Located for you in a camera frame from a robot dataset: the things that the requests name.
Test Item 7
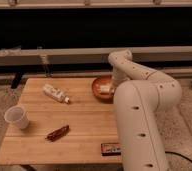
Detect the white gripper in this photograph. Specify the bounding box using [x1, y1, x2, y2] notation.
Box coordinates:
[109, 67, 128, 94]

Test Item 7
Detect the orange ceramic bowl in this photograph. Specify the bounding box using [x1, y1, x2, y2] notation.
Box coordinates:
[91, 76, 114, 103]

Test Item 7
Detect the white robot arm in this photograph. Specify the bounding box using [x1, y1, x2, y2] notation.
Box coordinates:
[108, 50, 182, 171]

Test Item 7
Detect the white item in bowl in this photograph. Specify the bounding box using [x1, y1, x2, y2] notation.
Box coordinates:
[99, 85, 110, 93]

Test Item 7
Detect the wooden table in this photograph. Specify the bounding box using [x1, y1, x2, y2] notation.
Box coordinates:
[0, 78, 121, 165]

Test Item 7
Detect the small dark box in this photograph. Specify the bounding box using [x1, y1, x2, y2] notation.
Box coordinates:
[101, 143, 121, 156]

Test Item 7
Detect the white tube bottle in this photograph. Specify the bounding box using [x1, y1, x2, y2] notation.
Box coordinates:
[43, 84, 70, 104]

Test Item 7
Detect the brown snack wrapper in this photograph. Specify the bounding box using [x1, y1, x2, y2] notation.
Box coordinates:
[46, 125, 70, 142]

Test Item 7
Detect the white plastic cup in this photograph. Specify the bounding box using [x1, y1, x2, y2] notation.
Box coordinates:
[4, 105, 29, 129]

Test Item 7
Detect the grey horizontal rail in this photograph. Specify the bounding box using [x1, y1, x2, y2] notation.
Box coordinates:
[0, 46, 192, 66]

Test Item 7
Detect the black cable on floor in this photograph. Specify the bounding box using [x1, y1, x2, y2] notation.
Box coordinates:
[164, 151, 192, 170]

